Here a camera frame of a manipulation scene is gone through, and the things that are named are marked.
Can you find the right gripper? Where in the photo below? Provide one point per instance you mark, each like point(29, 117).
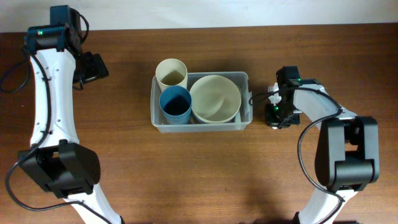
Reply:
point(271, 120)

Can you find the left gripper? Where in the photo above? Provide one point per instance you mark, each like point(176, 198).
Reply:
point(96, 67)

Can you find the beige bowl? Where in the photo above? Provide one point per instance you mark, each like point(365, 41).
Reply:
point(215, 98)
point(202, 121)

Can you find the blue cup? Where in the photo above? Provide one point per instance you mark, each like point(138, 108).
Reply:
point(177, 119)
point(175, 102)

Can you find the white plastic spoon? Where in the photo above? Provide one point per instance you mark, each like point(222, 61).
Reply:
point(237, 118)

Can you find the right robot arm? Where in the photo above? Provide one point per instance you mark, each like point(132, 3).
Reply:
point(347, 156)

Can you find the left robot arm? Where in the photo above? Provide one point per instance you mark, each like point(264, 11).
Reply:
point(56, 161)

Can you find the clear plastic storage container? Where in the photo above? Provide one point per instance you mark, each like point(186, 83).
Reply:
point(158, 120)

